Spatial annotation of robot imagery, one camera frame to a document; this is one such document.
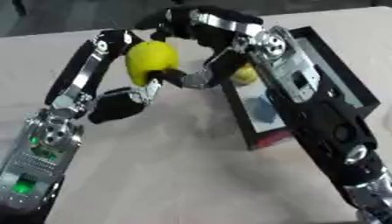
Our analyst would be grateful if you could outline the small yellow toy fruit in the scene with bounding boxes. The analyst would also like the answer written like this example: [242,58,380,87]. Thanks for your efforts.
[227,62,261,87]

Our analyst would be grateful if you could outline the black box with white inside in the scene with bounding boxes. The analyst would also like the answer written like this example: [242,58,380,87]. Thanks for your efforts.
[220,25,383,151]

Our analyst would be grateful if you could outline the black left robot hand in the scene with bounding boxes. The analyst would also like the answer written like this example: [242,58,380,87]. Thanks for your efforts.
[44,28,165,125]

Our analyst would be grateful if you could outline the blue toy block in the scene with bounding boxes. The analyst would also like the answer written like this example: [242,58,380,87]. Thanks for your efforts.
[246,95,281,123]

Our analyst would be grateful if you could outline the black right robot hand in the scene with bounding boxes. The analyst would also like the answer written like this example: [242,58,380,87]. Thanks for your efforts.
[135,4,269,90]

